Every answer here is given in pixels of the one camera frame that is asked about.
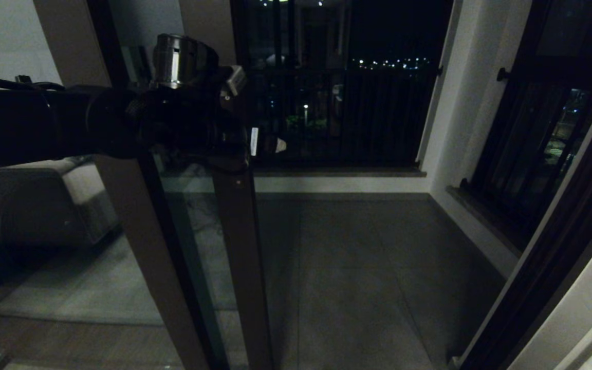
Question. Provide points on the black metal balcony railing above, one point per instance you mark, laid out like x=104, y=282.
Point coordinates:
x=378, y=118

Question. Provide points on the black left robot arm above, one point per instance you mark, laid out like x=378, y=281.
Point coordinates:
x=44, y=128

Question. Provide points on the brown fixed door frame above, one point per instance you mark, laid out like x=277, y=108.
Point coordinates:
x=147, y=246

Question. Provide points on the dark brown door jamb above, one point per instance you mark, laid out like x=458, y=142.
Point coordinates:
x=558, y=257

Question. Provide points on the grey rug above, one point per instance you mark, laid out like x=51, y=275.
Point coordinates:
x=85, y=288

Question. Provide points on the brown window sill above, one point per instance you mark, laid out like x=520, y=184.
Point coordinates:
x=481, y=218

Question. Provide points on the brown balcony ledge cap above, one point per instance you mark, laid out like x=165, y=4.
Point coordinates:
x=337, y=173

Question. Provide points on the brown framed sliding glass door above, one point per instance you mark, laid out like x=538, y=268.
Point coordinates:
x=244, y=246

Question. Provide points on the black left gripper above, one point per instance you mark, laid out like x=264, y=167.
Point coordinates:
x=188, y=118

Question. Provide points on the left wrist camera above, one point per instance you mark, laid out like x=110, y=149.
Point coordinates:
x=236, y=81

